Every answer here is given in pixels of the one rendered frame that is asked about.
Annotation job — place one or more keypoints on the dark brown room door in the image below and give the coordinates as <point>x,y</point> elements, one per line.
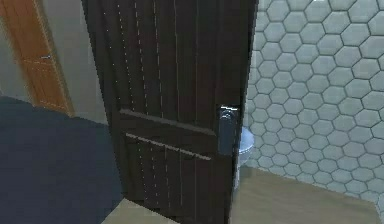
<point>166,100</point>

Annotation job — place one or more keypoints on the white round toilet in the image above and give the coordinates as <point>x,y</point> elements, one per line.
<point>245,145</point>

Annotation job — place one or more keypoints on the orange wooden room door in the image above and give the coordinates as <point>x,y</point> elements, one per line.
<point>40,60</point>

